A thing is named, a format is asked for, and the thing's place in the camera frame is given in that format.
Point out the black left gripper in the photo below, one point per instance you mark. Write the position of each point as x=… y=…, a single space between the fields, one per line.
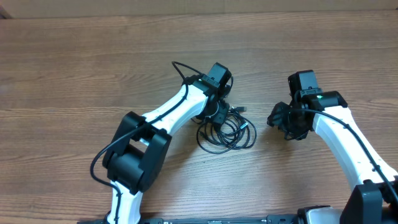
x=221 y=117

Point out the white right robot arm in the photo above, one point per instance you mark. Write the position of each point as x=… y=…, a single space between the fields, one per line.
x=372 y=181

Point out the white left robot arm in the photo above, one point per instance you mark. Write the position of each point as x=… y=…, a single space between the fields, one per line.
x=136 y=154

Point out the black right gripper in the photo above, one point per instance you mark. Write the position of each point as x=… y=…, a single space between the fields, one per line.
x=276 y=121

